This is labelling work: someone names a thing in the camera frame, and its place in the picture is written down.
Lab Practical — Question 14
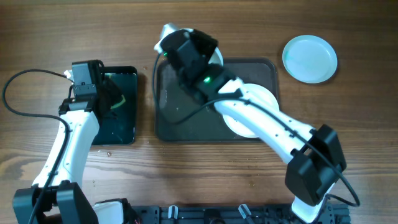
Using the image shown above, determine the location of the black water basin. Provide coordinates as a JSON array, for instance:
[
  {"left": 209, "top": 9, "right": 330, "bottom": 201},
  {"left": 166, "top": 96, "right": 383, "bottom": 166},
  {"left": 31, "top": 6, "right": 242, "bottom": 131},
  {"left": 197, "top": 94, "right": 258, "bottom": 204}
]
[{"left": 93, "top": 66, "right": 137, "bottom": 146}]

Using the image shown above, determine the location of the green yellow sponge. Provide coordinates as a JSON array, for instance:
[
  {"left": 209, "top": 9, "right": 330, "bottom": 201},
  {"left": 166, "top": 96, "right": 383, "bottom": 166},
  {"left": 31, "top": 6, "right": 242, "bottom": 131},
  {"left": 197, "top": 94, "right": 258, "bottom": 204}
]
[{"left": 105, "top": 73, "right": 126, "bottom": 109}]

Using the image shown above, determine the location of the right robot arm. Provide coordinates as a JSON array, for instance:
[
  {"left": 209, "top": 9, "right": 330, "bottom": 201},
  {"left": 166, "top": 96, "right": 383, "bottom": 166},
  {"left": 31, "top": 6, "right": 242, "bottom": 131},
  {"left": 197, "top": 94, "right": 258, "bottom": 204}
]
[{"left": 154, "top": 23, "right": 346, "bottom": 223}]

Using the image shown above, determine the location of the white plate top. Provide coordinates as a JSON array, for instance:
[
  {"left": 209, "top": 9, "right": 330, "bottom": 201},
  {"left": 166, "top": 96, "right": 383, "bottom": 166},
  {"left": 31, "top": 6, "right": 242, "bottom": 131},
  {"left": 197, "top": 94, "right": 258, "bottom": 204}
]
[{"left": 184, "top": 28, "right": 223, "bottom": 65}]

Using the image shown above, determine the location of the left black cable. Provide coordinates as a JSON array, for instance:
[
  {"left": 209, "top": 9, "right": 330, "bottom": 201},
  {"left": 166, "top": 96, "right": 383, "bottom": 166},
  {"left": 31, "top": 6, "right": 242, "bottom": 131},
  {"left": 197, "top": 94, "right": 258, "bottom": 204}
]
[{"left": 1, "top": 68, "right": 73, "bottom": 224}]

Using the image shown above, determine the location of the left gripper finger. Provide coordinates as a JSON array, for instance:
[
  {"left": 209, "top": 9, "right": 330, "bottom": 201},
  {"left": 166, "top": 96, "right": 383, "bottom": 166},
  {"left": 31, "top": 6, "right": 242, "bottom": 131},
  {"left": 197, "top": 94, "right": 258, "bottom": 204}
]
[
  {"left": 99, "top": 100, "right": 118, "bottom": 120},
  {"left": 102, "top": 76, "right": 123, "bottom": 100}
]

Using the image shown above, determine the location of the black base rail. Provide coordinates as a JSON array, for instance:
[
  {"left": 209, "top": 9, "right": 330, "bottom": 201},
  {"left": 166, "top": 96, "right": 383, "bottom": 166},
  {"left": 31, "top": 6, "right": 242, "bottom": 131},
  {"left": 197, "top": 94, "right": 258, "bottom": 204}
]
[{"left": 93, "top": 203, "right": 351, "bottom": 224}]

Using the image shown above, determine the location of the dark grey serving tray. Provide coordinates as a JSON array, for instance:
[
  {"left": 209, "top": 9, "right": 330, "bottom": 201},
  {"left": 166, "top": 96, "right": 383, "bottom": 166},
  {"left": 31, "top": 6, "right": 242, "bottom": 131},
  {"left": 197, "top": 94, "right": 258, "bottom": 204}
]
[{"left": 155, "top": 58, "right": 279, "bottom": 143}]

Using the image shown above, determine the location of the right black cable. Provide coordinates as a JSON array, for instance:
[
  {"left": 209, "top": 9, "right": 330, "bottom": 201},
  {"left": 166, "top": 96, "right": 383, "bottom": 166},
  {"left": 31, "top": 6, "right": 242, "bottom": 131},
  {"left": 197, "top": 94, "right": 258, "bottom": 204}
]
[{"left": 151, "top": 52, "right": 361, "bottom": 208}]

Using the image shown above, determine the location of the white plate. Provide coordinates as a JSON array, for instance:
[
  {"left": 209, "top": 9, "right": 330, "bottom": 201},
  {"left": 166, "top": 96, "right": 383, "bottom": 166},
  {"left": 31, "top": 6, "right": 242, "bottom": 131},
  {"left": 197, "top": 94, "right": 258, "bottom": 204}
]
[
  {"left": 223, "top": 83, "right": 279, "bottom": 139},
  {"left": 184, "top": 28, "right": 223, "bottom": 65}
]

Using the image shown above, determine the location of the light blue plate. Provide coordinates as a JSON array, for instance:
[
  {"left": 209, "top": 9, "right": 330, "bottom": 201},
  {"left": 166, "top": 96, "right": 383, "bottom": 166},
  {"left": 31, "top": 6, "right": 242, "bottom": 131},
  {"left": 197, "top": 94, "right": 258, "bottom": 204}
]
[{"left": 282, "top": 35, "right": 338, "bottom": 84}]

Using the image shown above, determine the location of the black cable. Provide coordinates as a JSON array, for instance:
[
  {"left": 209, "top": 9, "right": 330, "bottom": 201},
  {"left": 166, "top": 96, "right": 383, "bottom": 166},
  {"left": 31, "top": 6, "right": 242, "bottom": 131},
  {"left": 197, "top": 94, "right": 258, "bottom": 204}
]
[
  {"left": 151, "top": 52, "right": 361, "bottom": 208},
  {"left": 1, "top": 68, "right": 73, "bottom": 224}
]

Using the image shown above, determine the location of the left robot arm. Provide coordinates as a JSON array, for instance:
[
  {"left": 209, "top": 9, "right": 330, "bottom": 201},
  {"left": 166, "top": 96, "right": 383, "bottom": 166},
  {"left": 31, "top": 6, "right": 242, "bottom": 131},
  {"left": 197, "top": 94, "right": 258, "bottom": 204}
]
[{"left": 12, "top": 60, "right": 124, "bottom": 223}]

